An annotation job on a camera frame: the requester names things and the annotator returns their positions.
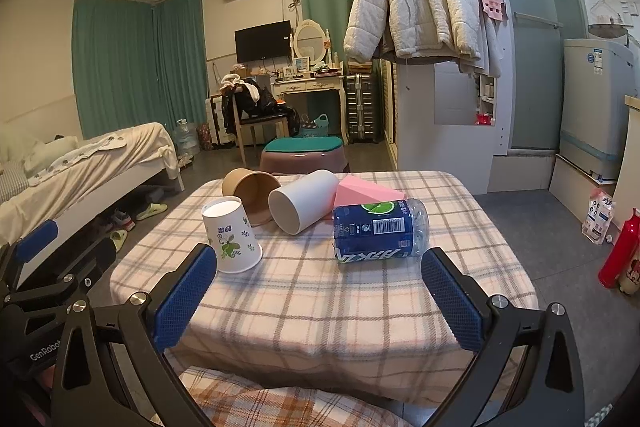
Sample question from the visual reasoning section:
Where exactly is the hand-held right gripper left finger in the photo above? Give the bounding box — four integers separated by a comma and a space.
50, 243, 219, 427

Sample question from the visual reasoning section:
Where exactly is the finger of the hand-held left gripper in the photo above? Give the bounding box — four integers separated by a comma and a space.
0, 219, 60, 294
14, 237, 117, 309

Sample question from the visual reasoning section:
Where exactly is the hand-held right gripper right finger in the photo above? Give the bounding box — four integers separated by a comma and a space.
421, 247, 586, 427

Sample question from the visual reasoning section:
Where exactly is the plain white paper cup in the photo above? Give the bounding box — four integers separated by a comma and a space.
268, 170, 341, 236

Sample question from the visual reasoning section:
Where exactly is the leaf printed white paper cup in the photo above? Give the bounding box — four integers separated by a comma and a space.
201, 199, 264, 275

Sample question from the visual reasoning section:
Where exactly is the pair of sneakers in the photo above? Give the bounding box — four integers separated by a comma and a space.
107, 209, 137, 232

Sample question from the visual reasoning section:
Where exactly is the bed with cream blanket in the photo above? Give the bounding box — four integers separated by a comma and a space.
0, 122, 186, 288

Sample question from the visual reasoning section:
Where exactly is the blue labelled plastic bottle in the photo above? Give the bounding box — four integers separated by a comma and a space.
332, 198, 430, 266

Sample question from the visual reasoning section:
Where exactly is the orange plaid cloth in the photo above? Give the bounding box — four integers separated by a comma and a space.
177, 366, 441, 427

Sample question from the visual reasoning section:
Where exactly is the plaid tablecloth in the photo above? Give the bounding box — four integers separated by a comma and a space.
109, 171, 540, 408

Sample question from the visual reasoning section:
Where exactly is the brown paper bowl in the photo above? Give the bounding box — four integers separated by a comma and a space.
221, 168, 283, 227

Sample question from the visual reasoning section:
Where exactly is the pink wedge box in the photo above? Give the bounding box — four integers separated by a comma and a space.
332, 177, 410, 224

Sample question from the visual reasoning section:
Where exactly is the clear water jug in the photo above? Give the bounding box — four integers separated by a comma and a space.
174, 118, 201, 156

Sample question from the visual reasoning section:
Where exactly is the white plastic packet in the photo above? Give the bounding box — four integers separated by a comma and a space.
582, 188, 615, 245

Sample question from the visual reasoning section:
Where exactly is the red bottle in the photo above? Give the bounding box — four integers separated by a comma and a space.
598, 209, 640, 289

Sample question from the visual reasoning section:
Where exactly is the white wardrobe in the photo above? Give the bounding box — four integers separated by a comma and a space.
370, 0, 516, 195

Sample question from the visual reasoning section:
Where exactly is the white suitcase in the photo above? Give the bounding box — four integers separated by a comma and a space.
204, 96, 236, 148

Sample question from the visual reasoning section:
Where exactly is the pink stool with teal cushion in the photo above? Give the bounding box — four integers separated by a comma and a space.
260, 136, 350, 174

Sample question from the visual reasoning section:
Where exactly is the wooden chair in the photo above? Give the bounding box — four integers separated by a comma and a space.
234, 107, 291, 168

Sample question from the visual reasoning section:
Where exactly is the pile of clothes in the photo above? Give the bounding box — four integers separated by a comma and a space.
220, 74, 301, 132

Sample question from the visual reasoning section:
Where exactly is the teal basket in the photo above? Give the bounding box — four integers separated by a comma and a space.
299, 114, 331, 138

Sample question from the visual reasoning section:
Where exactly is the silver suitcase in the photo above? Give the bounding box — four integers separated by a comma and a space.
345, 73, 377, 144

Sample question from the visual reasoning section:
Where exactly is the frosted glass door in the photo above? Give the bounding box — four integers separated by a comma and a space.
482, 0, 588, 152

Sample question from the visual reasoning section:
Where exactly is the white washing machine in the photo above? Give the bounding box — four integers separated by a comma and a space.
559, 38, 636, 182

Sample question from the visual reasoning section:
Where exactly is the white dressing table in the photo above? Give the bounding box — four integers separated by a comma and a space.
270, 74, 347, 142

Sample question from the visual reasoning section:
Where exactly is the grey hanging garment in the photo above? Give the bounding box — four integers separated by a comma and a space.
457, 7, 503, 80

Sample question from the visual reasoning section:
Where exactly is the black television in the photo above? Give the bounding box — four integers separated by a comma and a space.
234, 20, 292, 64

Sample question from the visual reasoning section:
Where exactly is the oval white mirror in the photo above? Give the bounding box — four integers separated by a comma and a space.
293, 20, 331, 60

